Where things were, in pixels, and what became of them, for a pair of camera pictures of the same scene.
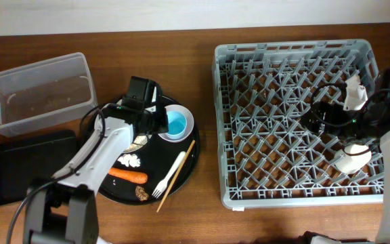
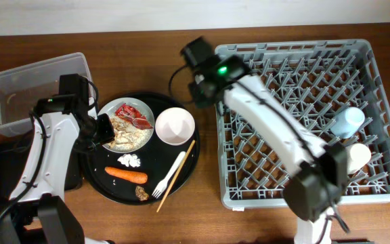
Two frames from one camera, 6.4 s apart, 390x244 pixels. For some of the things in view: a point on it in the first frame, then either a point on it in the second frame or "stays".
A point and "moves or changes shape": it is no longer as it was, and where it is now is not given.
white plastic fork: (162, 184) stays
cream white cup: (349, 164) stays
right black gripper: (318, 108) to (199, 99)
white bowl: (190, 124) stays
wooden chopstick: (175, 177) stays
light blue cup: (177, 125) moves or changes shape
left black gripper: (162, 121) to (107, 132)
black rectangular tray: (10, 168) stays
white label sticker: (241, 209) stays
